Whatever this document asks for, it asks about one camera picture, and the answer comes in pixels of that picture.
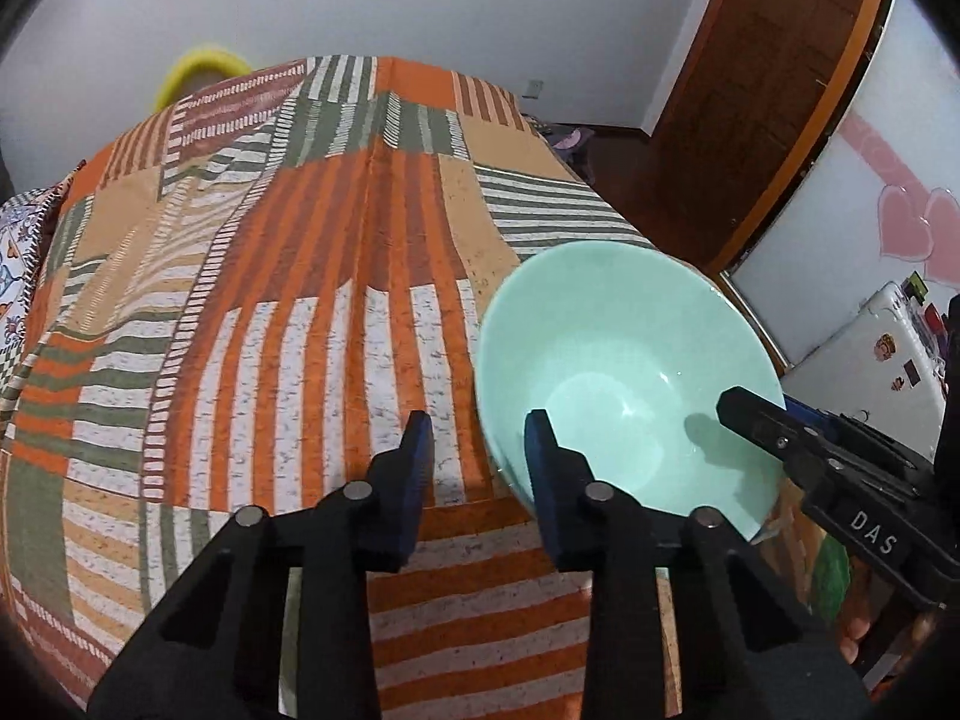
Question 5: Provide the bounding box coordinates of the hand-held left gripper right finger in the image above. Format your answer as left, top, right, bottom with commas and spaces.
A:
523, 409, 875, 720

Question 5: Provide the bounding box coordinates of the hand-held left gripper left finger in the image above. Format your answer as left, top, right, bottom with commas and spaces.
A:
86, 409, 436, 720

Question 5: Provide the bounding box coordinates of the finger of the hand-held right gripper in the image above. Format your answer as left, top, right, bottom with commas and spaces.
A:
784, 397, 931, 467
716, 386, 931, 494

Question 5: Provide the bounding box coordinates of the mint green bowl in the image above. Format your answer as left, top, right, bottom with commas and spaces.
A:
475, 240, 786, 545

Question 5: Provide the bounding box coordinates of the person's right hand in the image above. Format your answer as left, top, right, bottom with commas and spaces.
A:
836, 604, 875, 665

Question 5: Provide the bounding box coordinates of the colourful printed sheet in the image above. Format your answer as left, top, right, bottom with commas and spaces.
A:
765, 517, 852, 623

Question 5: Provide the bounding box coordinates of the silver case with stickers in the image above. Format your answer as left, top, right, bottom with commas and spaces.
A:
784, 281, 950, 458

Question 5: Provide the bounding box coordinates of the white wardrobe with pink hearts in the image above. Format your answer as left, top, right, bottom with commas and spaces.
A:
731, 0, 960, 368

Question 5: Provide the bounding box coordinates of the striped patchwork blanket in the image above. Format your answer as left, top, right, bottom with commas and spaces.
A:
0, 54, 826, 720

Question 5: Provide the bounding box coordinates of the wooden door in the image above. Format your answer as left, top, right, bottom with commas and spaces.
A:
585, 0, 893, 271

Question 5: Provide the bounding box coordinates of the patterned pillow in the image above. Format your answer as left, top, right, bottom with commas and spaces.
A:
0, 176, 80, 361

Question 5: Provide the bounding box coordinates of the yellow ring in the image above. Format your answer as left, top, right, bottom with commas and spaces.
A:
154, 47, 256, 113

